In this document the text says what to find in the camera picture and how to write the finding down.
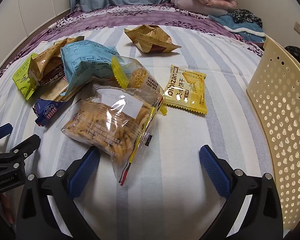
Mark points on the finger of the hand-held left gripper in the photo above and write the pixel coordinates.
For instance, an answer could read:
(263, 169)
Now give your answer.
(0, 132)
(22, 146)

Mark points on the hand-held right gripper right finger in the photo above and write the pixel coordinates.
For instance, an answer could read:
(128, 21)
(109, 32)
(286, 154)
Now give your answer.
(215, 172)

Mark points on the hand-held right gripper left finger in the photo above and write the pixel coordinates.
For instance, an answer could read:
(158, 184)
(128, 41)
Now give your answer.
(85, 172)

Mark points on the dark blue soda cracker packet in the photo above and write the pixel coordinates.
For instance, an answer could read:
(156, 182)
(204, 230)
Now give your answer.
(47, 110)

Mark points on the clear bag of fried snacks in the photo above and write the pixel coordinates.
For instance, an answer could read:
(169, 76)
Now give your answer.
(110, 130)

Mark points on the yellow biscuit packet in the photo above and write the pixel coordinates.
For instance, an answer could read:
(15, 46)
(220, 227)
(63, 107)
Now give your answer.
(187, 90)

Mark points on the cream perforated plastic basket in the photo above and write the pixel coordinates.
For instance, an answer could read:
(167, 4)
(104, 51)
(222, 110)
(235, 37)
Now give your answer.
(277, 105)

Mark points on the green seaweed packet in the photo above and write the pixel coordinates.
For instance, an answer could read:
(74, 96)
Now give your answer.
(22, 80)

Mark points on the brown snack packet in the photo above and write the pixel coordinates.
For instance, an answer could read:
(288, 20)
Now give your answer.
(48, 65)

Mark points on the light blue snack packet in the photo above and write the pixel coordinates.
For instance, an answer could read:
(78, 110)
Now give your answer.
(85, 62)

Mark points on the clear yellow-edged rice cracker bag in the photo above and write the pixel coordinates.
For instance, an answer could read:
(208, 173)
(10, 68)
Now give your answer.
(140, 77)

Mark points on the striped bed cover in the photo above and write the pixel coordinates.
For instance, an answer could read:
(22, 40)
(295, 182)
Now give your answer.
(215, 55)

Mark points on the white wardrobe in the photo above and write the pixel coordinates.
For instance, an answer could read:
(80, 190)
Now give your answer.
(35, 5)

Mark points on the black bag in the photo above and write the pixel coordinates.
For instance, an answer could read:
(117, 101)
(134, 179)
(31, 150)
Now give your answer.
(293, 53)

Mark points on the gold snack packet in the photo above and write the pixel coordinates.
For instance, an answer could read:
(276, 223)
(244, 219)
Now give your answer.
(152, 40)

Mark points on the blue blanket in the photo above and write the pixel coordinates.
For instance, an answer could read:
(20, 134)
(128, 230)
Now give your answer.
(227, 22)

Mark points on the purple floral bedsheet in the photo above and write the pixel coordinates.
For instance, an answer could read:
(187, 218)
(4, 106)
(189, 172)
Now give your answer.
(115, 20)

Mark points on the leopard print cloth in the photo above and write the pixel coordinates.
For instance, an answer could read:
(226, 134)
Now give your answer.
(247, 17)

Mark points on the mauve quilt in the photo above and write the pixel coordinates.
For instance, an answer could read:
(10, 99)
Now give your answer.
(190, 6)

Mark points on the pink quilt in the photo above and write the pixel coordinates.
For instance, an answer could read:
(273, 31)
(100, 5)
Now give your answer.
(217, 1)

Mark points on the wall outlet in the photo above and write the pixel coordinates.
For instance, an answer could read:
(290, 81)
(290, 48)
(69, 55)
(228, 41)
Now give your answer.
(298, 27)

